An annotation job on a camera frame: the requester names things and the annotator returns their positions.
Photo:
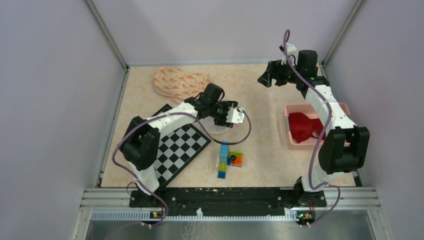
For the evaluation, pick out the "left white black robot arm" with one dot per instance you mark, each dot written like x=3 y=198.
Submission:
x=141 y=141

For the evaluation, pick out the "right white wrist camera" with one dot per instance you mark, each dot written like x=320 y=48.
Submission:
x=291 y=52

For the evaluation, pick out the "pink plastic basket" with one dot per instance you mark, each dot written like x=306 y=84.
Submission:
x=308 y=111

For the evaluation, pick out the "black white checkerboard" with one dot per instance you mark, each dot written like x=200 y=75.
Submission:
x=176 y=150

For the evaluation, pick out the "colourful toy block stack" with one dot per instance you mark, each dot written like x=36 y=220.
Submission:
x=227 y=158

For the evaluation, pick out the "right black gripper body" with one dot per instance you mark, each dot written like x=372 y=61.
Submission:
x=284 y=73

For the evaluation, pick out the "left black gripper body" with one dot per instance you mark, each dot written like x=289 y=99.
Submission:
x=221 y=112

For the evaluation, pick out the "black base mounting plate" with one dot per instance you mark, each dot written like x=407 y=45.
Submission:
x=228 y=201

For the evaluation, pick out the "white pink mesh laundry bag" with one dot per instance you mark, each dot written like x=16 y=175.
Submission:
x=213 y=129

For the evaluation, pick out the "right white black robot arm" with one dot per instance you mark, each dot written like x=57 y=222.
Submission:
x=344 y=143

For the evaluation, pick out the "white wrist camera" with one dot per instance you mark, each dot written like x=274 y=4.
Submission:
x=235 y=115
x=291 y=52

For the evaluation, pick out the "red bra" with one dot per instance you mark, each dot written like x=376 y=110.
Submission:
x=302 y=127

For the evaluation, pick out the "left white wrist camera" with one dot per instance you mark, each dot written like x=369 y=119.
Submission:
x=235 y=115

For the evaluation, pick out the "aluminium frame rail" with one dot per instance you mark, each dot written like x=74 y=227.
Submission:
x=113 y=204

